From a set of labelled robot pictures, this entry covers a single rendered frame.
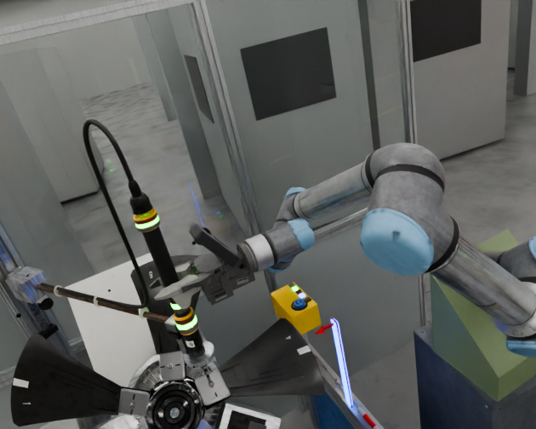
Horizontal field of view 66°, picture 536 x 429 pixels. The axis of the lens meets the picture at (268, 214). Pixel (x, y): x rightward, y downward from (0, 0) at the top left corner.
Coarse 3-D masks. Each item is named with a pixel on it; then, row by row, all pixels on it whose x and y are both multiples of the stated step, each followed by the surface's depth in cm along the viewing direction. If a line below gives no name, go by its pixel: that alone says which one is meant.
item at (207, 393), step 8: (216, 376) 100; (200, 384) 98; (216, 384) 97; (224, 384) 97; (200, 392) 95; (208, 392) 95; (216, 392) 95; (224, 392) 95; (208, 400) 93; (216, 400) 93
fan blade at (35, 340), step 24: (24, 360) 88; (48, 360) 88; (72, 360) 88; (48, 384) 89; (72, 384) 89; (96, 384) 89; (24, 408) 90; (48, 408) 91; (72, 408) 92; (96, 408) 92
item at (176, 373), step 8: (168, 352) 98; (176, 352) 96; (160, 360) 99; (168, 360) 98; (176, 360) 96; (160, 368) 99; (176, 368) 96; (184, 368) 94; (160, 376) 98; (168, 376) 97; (176, 376) 95; (184, 376) 94
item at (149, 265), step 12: (144, 264) 105; (132, 276) 106; (144, 276) 105; (156, 276) 103; (156, 288) 103; (144, 300) 104; (156, 300) 102; (168, 300) 100; (192, 300) 97; (156, 312) 101; (168, 312) 99; (156, 324) 101; (156, 336) 101; (168, 336) 98; (156, 348) 100; (168, 348) 97
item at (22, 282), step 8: (16, 272) 121; (24, 272) 120; (32, 272) 119; (40, 272) 119; (8, 280) 118; (16, 280) 117; (24, 280) 116; (32, 280) 117; (40, 280) 119; (48, 280) 121; (16, 288) 117; (24, 288) 115; (32, 288) 117; (16, 296) 121; (24, 296) 118; (32, 296) 117; (40, 296) 119
